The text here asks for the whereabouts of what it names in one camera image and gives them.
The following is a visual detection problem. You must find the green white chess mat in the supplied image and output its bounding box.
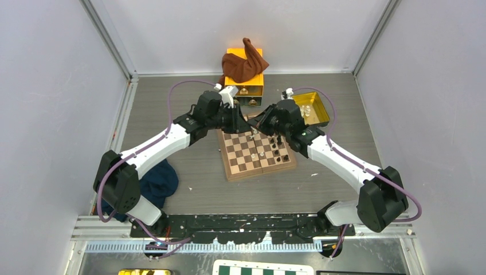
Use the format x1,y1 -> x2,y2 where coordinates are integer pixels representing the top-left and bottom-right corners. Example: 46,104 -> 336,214
212,260 -> 316,275

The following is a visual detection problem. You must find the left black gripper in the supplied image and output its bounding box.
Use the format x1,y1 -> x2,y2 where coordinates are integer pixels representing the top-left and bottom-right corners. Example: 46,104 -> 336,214
206,103 -> 250,133

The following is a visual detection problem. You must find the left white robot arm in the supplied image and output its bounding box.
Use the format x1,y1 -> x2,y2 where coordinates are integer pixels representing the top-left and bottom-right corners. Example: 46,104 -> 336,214
93,86 -> 251,237

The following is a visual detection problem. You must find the brown cloth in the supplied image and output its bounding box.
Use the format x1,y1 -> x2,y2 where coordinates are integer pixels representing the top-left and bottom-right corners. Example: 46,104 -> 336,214
215,38 -> 269,89

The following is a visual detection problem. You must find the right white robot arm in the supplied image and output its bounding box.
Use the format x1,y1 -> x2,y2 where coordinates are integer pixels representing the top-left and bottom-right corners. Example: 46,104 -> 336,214
250,99 -> 409,235

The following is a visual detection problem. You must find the yellow drawer box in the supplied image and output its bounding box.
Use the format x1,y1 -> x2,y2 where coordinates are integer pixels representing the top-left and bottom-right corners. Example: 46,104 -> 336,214
224,48 -> 264,107

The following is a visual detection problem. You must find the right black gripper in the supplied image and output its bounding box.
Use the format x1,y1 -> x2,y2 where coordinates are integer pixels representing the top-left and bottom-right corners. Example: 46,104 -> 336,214
248,103 -> 290,138

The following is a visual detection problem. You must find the wooden chess board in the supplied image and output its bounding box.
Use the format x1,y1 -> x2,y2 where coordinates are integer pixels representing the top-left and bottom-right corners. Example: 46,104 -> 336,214
217,129 -> 297,180

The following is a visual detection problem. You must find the yellow metal tray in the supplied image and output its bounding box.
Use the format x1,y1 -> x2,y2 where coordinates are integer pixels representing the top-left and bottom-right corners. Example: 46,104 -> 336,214
292,91 -> 330,127

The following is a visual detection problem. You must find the dark blue cloth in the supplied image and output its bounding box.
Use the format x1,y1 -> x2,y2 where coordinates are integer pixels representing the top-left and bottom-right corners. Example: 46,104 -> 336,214
96,159 -> 179,222

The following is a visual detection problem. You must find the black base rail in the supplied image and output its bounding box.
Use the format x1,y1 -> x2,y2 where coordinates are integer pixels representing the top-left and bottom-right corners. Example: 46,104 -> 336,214
128,213 -> 355,245

